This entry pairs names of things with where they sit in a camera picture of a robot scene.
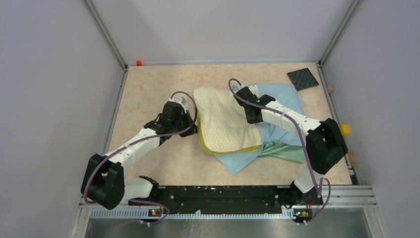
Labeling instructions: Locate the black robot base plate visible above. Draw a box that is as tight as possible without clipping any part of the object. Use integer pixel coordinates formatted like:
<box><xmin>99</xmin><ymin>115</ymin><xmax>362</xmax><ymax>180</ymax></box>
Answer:
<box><xmin>140</xmin><ymin>185</ymin><xmax>323</xmax><ymax>215</ymax></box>

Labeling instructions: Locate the black textured square mat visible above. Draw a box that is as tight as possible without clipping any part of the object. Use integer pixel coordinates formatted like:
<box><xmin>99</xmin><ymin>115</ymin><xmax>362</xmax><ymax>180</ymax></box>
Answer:
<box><xmin>287</xmin><ymin>68</ymin><xmax>319</xmax><ymax>91</ymax></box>

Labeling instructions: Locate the cream yellow pillow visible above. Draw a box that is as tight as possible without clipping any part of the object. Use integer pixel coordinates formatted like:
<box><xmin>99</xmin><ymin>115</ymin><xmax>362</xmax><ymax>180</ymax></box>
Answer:
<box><xmin>193</xmin><ymin>87</ymin><xmax>262</xmax><ymax>155</ymax></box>

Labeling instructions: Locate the small yellow block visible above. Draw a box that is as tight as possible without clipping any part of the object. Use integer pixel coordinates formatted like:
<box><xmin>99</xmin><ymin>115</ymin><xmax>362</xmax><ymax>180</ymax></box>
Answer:
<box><xmin>340</xmin><ymin>124</ymin><xmax>350</xmax><ymax>136</ymax></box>

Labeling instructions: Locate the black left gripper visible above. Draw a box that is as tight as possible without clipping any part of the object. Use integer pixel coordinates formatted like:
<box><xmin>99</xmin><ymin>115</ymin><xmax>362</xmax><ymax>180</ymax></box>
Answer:
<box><xmin>171</xmin><ymin>110</ymin><xmax>201</xmax><ymax>137</ymax></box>

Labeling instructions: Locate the green and blue pillowcase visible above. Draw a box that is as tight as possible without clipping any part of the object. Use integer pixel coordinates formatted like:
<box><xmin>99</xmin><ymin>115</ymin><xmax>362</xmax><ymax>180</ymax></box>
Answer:
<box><xmin>216</xmin><ymin>83</ymin><xmax>306</xmax><ymax>176</ymax></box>

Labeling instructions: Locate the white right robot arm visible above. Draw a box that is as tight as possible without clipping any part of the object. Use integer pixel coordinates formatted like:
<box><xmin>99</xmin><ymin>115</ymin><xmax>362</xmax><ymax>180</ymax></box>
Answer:
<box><xmin>233</xmin><ymin>85</ymin><xmax>348</xmax><ymax>204</ymax></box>

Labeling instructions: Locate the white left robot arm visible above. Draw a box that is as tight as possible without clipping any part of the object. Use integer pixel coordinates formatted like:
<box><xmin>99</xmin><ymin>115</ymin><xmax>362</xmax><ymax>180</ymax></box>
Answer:
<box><xmin>81</xmin><ymin>97</ymin><xmax>197</xmax><ymax>210</ymax></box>

